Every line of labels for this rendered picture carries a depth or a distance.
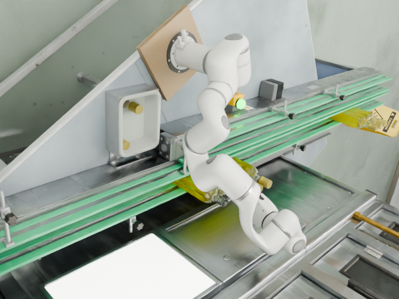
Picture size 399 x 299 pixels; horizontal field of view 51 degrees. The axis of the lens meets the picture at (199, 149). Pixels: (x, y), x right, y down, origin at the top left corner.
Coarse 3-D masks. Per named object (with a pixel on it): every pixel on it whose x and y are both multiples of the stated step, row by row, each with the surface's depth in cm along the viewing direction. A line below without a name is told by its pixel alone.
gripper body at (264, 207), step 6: (264, 198) 138; (258, 204) 136; (264, 204) 135; (270, 204) 135; (258, 210) 136; (264, 210) 134; (270, 210) 133; (276, 210) 134; (258, 216) 136; (264, 216) 134; (252, 222) 141; (258, 222) 137
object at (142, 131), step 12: (132, 96) 138; (144, 96) 151; (156, 96) 147; (120, 108) 136; (144, 108) 153; (156, 108) 149; (120, 120) 138; (132, 120) 151; (144, 120) 155; (156, 120) 151; (120, 132) 140; (132, 132) 153; (144, 132) 157; (156, 132) 153; (120, 144) 142; (132, 144) 152; (144, 144) 154; (156, 144) 154
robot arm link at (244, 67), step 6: (240, 54) 131; (246, 54) 132; (204, 60) 142; (240, 60) 132; (246, 60) 133; (204, 66) 143; (240, 66) 133; (246, 66) 135; (240, 72) 135; (246, 72) 136; (240, 78) 136; (246, 78) 137; (240, 84) 138
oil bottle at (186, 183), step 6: (180, 180) 156; (186, 180) 154; (192, 180) 153; (180, 186) 157; (186, 186) 155; (192, 186) 152; (192, 192) 153; (198, 192) 151; (204, 192) 148; (210, 192) 147; (216, 192) 149; (198, 198) 151; (204, 198) 149; (210, 198) 148
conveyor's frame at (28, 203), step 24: (360, 72) 263; (288, 96) 209; (192, 120) 170; (96, 168) 148; (120, 168) 149; (144, 168) 151; (24, 192) 131; (48, 192) 132; (72, 192) 133; (96, 192) 137; (24, 216) 121
